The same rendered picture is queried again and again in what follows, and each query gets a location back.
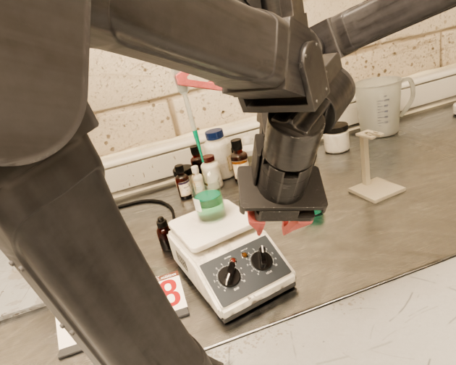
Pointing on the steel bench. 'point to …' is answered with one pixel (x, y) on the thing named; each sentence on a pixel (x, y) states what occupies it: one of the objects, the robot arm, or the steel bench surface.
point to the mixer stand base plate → (7, 292)
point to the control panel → (279, 268)
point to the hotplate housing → (179, 253)
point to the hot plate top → (202, 232)
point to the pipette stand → (377, 191)
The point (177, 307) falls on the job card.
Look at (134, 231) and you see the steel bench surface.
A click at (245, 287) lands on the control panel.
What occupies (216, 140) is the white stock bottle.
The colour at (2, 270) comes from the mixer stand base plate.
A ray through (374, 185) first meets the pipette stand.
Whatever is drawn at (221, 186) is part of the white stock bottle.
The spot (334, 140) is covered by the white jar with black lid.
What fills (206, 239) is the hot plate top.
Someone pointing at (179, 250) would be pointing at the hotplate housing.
